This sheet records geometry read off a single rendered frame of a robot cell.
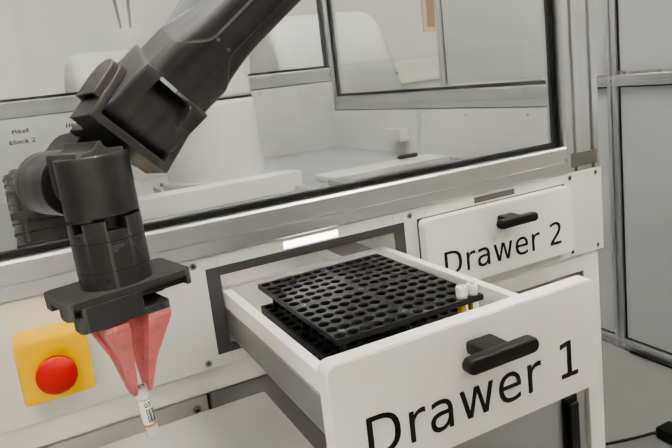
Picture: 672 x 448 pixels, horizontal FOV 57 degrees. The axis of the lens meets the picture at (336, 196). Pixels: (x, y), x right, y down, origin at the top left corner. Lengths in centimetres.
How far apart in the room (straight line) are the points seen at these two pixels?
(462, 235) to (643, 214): 160
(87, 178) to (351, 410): 27
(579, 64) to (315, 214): 52
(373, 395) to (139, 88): 30
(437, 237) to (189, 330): 37
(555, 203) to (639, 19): 143
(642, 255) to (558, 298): 193
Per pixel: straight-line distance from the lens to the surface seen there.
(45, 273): 77
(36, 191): 57
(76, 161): 51
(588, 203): 115
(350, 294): 72
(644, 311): 261
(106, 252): 51
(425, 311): 65
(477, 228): 96
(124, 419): 84
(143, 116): 53
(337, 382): 50
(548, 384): 64
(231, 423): 79
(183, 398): 85
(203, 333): 82
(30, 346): 74
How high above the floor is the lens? 114
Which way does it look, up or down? 11 degrees down
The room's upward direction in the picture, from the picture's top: 7 degrees counter-clockwise
